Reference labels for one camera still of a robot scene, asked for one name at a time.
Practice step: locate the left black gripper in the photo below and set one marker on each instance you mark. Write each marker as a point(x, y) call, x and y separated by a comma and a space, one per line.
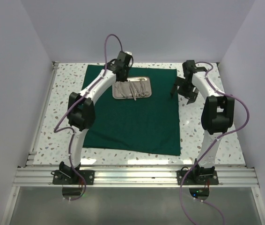
point(125, 78)

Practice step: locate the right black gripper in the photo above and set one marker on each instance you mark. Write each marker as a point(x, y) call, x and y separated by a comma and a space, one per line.
point(179, 82)

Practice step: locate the dark green surgical cloth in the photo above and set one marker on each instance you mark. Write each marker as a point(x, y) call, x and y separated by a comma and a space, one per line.
point(148, 125)

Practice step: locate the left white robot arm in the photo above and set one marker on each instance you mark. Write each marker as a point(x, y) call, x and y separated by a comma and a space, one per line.
point(81, 111)

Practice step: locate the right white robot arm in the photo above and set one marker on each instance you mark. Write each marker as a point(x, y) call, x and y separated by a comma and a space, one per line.
point(216, 118)

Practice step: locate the steel forceps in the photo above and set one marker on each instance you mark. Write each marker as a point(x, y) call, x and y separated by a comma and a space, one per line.
point(133, 90)

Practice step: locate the steel instrument tray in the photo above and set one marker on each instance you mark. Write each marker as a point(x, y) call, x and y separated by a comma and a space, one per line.
point(121, 90)

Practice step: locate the steel scissors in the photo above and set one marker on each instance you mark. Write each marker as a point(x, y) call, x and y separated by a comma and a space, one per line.
point(143, 93)

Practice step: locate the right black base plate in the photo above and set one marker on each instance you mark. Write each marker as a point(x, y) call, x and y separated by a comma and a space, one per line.
point(194, 179)

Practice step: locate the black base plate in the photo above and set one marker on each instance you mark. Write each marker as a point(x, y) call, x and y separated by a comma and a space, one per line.
point(194, 179)
point(88, 177)

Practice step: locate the aluminium mounting rail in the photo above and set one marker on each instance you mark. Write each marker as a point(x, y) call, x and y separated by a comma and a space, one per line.
point(139, 176)

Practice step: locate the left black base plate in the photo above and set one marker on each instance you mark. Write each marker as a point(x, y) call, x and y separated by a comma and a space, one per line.
point(88, 177)

